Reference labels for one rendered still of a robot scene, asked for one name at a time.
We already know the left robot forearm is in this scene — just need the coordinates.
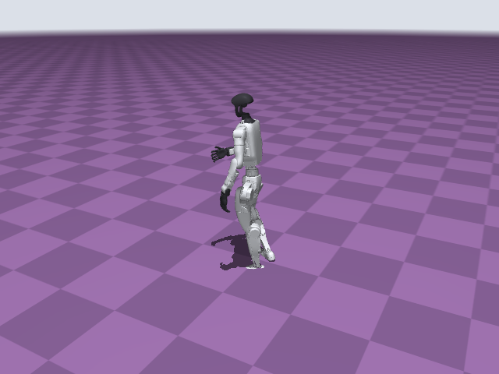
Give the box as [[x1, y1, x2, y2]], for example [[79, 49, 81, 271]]
[[221, 159, 239, 193]]

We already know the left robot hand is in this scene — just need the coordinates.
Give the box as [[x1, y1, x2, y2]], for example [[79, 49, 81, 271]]
[[220, 189, 230, 213]]

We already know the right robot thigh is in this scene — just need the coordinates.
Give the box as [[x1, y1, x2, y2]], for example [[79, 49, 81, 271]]
[[250, 183, 263, 221]]

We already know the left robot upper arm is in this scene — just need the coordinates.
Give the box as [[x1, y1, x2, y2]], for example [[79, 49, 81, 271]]
[[232, 127, 247, 169]]

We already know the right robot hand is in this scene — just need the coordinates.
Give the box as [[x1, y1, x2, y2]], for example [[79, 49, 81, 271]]
[[211, 146, 233, 162]]

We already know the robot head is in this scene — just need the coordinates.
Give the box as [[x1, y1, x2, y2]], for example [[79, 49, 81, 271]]
[[232, 93, 255, 124]]

